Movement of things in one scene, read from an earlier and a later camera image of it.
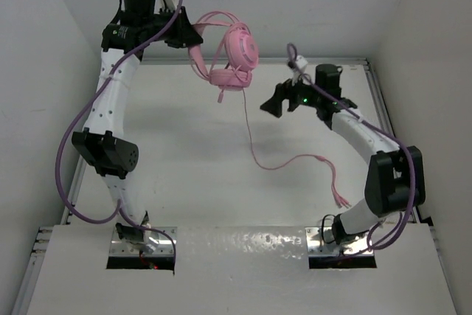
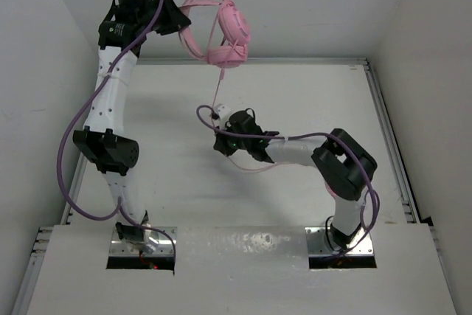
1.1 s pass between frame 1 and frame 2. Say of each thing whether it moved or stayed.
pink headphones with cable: moved
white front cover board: stayed
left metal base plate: stayed
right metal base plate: stayed
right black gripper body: moved
